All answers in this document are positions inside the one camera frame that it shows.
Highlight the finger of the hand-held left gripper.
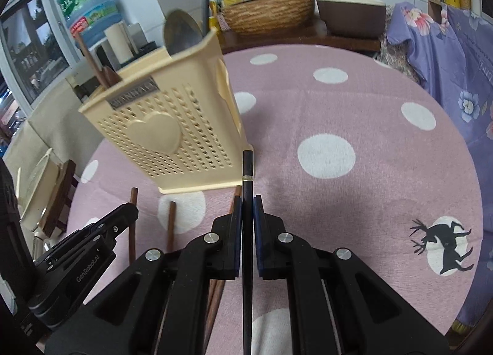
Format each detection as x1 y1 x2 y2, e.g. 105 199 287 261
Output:
36 203 139 263

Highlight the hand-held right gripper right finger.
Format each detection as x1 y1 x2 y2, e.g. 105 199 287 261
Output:
252 195 449 355

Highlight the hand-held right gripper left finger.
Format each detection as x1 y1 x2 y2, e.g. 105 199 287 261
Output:
44 195 244 355

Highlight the cream plastic utensil holder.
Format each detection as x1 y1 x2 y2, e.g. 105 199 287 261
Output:
78 27 254 194

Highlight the large steel spoon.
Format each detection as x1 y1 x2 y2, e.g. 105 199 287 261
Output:
163 10 203 57

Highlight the dark wooden chair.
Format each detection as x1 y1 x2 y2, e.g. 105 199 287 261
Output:
40 159 78 239

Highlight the cream enamel pot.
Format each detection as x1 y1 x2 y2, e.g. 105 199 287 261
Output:
17 147 55 233

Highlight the pink polka dot tablecloth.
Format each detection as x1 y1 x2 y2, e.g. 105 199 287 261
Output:
67 44 484 355

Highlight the beige cloth cover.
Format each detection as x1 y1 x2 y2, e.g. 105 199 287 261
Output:
7 106 113 172

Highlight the glass door cabinet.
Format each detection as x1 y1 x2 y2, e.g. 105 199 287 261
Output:
0 0 72 109

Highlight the wicker wash basin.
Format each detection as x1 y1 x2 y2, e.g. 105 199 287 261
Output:
221 0 316 34

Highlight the blue water jug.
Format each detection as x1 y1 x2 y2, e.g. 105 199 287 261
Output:
57 0 120 48

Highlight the brown pot with cream lid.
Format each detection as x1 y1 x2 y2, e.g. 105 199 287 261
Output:
316 0 387 38

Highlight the purple floral cloth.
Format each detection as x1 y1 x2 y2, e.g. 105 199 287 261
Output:
379 0 493 334

